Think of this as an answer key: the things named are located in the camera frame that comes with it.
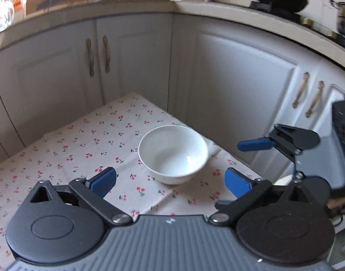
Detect white ceramic bowl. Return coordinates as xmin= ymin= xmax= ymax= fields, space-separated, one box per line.
xmin=138 ymin=125 xmax=209 ymax=185

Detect white kitchen cabinets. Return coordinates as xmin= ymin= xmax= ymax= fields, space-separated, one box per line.
xmin=0 ymin=14 xmax=345 ymax=179

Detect steel pot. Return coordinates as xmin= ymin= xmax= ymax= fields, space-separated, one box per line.
xmin=329 ymin=0 xmax=345 ymax=36

